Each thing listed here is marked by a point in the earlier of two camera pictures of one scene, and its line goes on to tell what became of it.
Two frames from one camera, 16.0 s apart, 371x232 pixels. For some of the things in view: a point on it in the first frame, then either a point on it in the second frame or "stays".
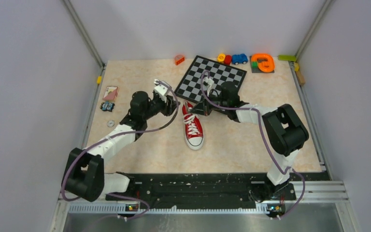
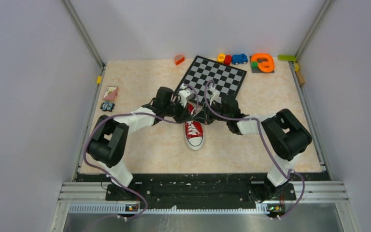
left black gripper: (168, 109) → (184, 115)
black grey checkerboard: (190, 86) stays
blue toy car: (239, 58) stays
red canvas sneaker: (193, 132) stays
